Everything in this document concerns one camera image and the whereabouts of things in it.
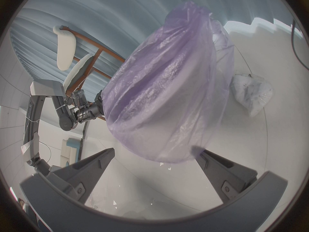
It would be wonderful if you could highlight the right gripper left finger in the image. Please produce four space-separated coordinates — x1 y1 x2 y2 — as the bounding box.
46 148 115 204

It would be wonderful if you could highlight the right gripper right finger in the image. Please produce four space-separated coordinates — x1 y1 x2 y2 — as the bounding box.
195 150 258 205

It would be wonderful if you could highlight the purple plastic bag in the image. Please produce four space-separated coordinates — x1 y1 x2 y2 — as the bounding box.
101 1 235 164

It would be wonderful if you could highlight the white cushioned wooden chair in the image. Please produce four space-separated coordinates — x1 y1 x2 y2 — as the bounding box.
53 25 126 92

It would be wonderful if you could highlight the pale blue curtain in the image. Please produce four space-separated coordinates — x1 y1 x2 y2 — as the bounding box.
9 0 257 92

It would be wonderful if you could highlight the black cable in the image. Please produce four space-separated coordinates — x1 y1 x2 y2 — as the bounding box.
290 18 309 71

